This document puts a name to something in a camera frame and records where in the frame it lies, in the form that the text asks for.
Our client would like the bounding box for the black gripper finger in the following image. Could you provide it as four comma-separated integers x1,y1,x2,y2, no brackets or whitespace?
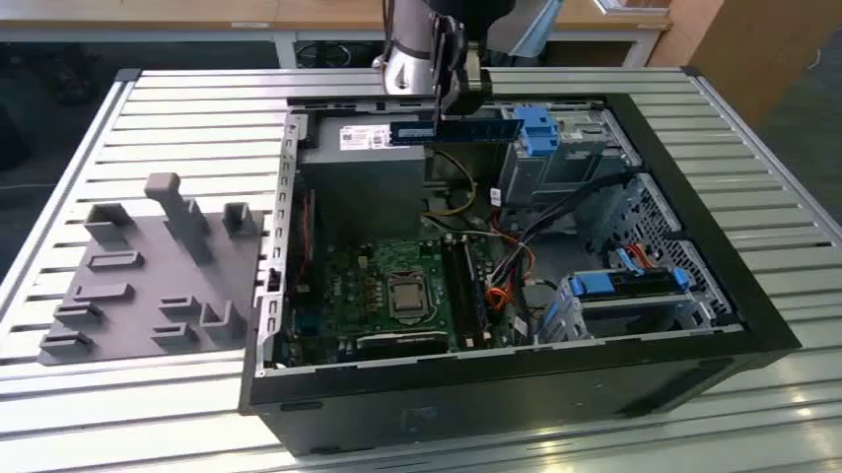
446,41,496,119
430,14,466,145

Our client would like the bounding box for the black RAM slot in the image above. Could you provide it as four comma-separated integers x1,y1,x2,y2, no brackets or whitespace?
441,234,477,350

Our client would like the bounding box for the blue disk carrier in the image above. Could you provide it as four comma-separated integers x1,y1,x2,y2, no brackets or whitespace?
516,105,562,158

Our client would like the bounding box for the black fan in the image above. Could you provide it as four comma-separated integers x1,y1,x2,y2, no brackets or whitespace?
294,40,361,69

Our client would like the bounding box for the metal drive cage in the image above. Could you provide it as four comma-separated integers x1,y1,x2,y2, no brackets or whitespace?
498,105,644,208

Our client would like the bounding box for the gray power supply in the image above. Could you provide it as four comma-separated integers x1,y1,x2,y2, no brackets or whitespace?
299,116,429,242

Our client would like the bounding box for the CPU socket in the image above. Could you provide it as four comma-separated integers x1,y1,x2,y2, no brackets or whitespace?
383,269,434,326

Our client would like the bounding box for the wooden cabinet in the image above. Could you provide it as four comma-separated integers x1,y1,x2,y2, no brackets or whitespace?
648,0,842,127

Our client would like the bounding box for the silver CPU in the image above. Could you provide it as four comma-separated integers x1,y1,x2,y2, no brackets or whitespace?
393,284,426,310

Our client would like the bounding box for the hard disk in blue carrier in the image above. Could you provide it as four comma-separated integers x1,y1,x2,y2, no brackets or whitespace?
566,268,692,301

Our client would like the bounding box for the green motherboard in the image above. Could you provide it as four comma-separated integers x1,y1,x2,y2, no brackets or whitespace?
289,236,528,369

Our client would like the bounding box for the black graphics card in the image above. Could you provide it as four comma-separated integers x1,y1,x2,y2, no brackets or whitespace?
354,328,450,357

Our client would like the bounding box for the metal disk bay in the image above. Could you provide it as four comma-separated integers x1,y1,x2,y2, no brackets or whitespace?
536,288,722,344

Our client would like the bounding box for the gray parts rack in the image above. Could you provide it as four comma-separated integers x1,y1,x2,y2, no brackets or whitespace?
38,171,269,367

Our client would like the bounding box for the black PC case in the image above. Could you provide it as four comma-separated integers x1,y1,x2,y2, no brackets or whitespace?
237,92,802,457

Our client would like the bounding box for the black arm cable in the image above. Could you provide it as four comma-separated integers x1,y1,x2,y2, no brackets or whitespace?
371,0,401,70

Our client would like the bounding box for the yellow wire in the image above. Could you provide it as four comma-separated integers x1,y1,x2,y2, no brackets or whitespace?
422,149,481,218

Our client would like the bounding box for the black cable bundle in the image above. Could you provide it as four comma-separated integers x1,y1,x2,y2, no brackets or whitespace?
516,171,644,247

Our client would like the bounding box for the mixed colour wire bundle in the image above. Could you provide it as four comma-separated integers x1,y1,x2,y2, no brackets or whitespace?
490,229,538,292

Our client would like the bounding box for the red wire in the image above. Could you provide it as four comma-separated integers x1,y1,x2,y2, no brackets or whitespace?
294,189,317,290

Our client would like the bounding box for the blue disk wire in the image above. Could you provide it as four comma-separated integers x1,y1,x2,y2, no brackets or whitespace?
616,248,645,276

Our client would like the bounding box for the orange wire bundle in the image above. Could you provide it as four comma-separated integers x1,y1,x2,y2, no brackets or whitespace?
485,287,522,312

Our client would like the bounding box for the orange disk wire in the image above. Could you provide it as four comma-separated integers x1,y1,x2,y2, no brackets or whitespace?
628,243,668,271

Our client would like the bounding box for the wooden desk white frame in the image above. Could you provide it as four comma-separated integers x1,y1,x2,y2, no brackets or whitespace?
0,0,673,68

